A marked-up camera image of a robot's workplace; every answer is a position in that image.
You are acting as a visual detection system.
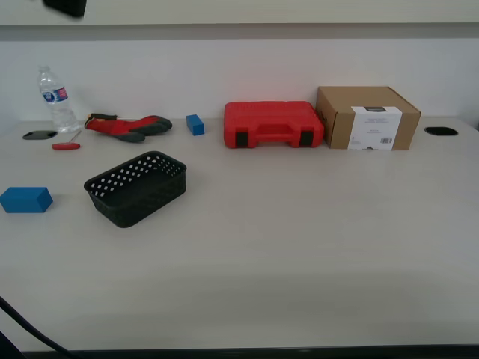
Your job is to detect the black blurry device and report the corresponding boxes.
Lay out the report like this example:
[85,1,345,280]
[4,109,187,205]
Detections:
[42,0,88,19]

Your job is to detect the black cable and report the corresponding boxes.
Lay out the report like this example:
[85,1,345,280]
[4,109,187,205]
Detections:
[0,296,74,355]

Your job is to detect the black perforated plastic basket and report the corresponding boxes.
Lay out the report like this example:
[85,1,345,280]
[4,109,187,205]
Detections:
[83,150,188,230]

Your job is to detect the red grey work glove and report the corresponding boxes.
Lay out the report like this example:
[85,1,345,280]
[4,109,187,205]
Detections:
[84,113,174,144]

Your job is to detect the clear plastic water bottle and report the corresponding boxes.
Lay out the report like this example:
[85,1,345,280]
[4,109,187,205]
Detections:
[37,65,82,135]

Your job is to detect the blue rectangular block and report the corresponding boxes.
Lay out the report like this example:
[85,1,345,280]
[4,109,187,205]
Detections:
[186,114,206,137]
[0,186,54,215]

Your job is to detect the brown cardboard box white label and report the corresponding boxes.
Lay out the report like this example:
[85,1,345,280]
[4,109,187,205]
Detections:
[316,86,422,152]

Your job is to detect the red plastic tool case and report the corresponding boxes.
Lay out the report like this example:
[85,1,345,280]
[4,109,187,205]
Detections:
[223,100,326,150]

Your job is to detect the black oval desk grommet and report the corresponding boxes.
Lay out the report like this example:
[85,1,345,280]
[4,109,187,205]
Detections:
[22,129,59,141]
[424,126,459,137]

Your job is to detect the red handled hex key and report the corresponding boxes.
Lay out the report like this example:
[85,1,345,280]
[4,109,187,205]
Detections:
[51,130,82,151]

